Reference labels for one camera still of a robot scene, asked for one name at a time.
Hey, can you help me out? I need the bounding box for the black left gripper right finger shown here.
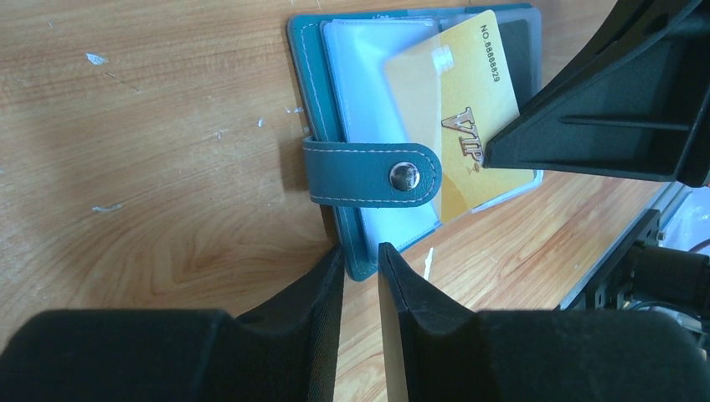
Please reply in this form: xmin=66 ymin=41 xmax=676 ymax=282
xmin=378 ymin=243 xmax=709 ymax=401

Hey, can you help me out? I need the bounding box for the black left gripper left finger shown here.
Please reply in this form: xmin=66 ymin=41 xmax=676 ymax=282
xmin=1 ymin=247 xmax=344 ymax=401

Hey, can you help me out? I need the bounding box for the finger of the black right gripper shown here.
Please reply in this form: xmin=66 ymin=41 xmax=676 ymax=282
xmin=484 ymin=0 xmax=709 ymax=188

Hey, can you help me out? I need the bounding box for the blue leather card holder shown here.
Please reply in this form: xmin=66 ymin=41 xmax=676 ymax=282
xmin=287 ymin=4 xmax=542 ymax=281

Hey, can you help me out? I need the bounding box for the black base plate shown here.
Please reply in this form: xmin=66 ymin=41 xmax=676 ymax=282
xmin=555 ymin=209 xmax=661 ymax=311

